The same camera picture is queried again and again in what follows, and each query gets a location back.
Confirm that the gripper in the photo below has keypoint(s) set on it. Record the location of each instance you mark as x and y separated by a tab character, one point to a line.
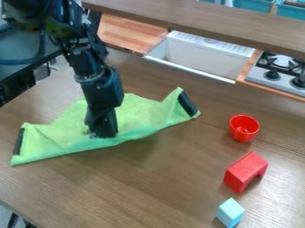
102	90

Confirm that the green cloth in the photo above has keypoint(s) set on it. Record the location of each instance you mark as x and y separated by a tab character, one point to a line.
139	117

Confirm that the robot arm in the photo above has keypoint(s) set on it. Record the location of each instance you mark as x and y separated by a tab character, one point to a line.
79	38

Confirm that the toy sink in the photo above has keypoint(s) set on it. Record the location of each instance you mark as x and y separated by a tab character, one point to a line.
202	55

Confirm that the red cup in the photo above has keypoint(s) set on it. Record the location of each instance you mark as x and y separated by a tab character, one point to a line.
243	128

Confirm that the red arch block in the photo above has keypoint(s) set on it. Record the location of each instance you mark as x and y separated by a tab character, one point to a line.
245	172

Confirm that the light blue cube block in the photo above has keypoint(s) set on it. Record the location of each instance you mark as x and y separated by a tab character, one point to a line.
230	212

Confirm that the toy stove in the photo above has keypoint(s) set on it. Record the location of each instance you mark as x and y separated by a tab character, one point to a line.
280	73

